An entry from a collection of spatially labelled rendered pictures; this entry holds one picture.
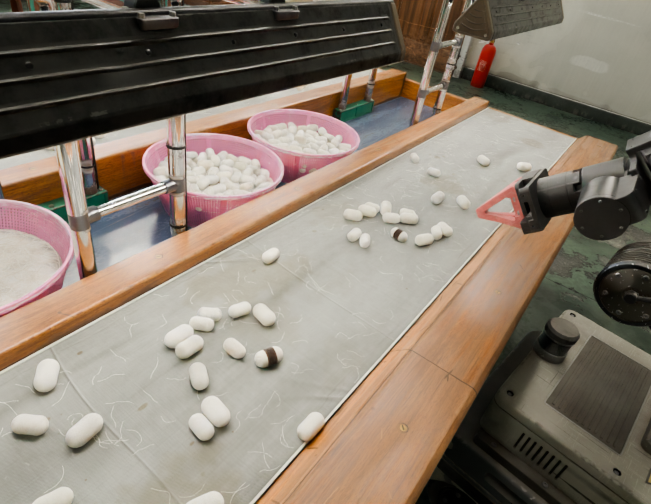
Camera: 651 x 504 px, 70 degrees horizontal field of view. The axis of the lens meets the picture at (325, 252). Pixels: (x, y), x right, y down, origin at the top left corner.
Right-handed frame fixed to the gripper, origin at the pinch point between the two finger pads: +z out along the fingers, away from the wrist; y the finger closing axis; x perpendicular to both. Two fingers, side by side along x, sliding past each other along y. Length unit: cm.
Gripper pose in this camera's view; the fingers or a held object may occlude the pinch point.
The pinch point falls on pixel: (482, 212)
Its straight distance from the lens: 75.9
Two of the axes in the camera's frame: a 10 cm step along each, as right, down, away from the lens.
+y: -5.8, 3.9, -7.2
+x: 3.8, 9.1, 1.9
